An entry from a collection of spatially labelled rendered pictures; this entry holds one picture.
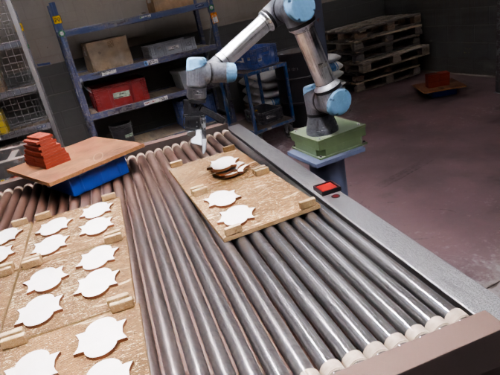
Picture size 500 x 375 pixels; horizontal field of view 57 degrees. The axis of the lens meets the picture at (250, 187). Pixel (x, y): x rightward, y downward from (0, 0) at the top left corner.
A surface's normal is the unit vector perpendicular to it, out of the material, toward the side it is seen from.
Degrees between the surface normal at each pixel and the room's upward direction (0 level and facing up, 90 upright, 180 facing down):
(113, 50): 92
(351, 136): 90
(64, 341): 0
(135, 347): 0
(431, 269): 0
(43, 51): 90
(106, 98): 90
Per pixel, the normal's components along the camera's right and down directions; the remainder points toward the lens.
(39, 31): 0.41, 0.29
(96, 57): 0.59, 0.12
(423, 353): -0.18, -0.91
